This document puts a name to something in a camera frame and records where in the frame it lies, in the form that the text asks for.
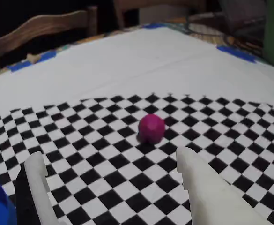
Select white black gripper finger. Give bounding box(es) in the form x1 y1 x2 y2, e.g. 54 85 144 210
15 151 65 225

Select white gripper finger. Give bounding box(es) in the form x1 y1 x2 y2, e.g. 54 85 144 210
176 146 273 225

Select pink faceted ball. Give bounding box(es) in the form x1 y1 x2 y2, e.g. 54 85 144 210
138 113 165 144

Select small beige object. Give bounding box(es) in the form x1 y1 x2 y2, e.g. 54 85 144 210
26 53 39 63

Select blue tape strip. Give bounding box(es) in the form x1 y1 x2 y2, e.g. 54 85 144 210
143 22 167 29
7 50 58 72
216 45 257 63

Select black white checkered mat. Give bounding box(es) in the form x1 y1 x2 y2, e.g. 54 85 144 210
0 27 274 225

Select wooden chair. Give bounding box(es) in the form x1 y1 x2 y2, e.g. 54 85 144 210
0 6 98 75

